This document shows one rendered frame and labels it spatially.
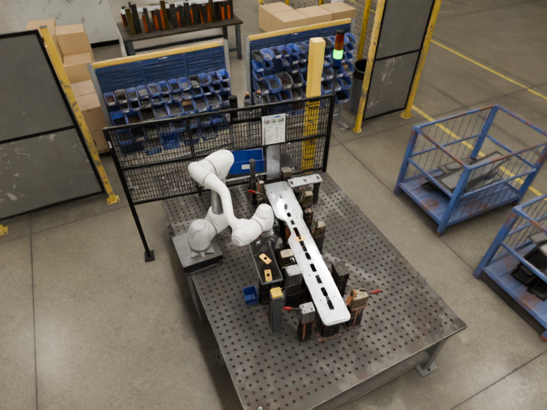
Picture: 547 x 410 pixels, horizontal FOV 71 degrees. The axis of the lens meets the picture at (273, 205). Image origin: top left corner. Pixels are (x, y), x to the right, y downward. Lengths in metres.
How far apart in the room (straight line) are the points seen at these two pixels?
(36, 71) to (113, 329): 2.37
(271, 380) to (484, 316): 2.23
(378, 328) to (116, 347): 2.19
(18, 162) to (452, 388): 4.45
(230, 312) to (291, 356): 0.53
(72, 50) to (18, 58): 2.86
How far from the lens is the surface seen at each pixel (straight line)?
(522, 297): 4.21
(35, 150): 4.54
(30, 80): 4.18
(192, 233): 2.91
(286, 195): 3.20
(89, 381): 3.70
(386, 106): 6.09
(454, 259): 4.43
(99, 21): 9.06
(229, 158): 2.59
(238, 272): 3.06
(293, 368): 2.68
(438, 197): 4.81
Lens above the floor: 3.16
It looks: 44 degrees down
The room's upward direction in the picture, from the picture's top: straight up
